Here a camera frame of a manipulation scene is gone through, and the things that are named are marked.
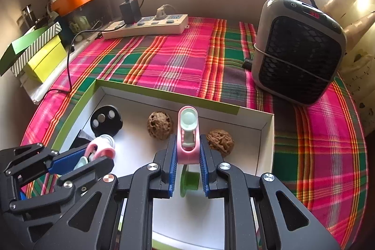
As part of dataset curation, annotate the white wrapped paper sheet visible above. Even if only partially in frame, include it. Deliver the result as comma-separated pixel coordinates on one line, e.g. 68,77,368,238
20,33,103,105

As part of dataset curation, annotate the pink green plaid cloth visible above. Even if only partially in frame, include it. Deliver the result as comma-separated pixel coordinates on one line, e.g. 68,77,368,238
20,16,368,247

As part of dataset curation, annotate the pink clip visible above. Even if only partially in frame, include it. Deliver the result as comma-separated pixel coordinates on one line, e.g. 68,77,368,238
75,134,116,170
176,106,201,165

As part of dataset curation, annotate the black charger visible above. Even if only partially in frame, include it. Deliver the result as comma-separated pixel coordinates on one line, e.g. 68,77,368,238
119,0,142,25

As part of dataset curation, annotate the green box lid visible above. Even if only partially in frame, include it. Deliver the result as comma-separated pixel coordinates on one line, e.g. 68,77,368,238
0,26,52,77

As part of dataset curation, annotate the brown walnut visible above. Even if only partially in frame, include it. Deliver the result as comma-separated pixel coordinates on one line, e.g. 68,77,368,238
206,129,235,157
147,111,172,139

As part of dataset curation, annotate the green cardboard box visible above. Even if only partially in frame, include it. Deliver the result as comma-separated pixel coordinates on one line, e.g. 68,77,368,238
50,78,275,250

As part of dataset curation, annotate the black power cable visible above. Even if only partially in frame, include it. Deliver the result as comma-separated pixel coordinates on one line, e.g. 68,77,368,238
48,30,103,98

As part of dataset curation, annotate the black and white round gadget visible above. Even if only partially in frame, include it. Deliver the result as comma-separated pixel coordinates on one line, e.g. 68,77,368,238
90,105,123,137

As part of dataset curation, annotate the beige power strip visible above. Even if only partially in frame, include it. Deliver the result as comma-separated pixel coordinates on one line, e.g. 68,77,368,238
101,14,189,40

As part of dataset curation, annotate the pale green jar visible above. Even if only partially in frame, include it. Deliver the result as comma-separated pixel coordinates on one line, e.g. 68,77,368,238
69,16,90,34

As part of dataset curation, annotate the cream curtain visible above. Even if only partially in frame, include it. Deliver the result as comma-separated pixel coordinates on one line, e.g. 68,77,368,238
322,0,375,133

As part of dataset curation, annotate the glass jar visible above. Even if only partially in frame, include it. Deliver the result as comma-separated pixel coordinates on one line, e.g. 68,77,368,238
20,4,37,28

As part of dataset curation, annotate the yellow cardboard box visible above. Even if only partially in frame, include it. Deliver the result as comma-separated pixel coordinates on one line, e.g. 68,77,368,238
23,41,68,83

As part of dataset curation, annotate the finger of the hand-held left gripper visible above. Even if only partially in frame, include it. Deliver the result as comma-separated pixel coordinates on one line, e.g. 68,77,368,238
9,158,115,215
3,143,97,177

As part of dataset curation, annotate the green round lid container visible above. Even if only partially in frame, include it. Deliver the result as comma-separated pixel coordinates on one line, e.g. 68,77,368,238
179,165,203,198

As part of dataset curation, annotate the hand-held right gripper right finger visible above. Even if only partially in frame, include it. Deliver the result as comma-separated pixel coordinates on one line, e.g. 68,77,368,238
200,134,342,250

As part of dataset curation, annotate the grey striped box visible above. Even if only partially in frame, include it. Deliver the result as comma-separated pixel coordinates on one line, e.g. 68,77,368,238
11,23,63,78

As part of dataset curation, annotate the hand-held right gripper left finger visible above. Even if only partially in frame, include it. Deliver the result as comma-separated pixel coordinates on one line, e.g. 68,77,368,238
34,137,178,250

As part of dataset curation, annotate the grey portable heater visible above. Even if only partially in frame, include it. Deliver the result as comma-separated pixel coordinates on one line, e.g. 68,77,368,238
252,0,347,106

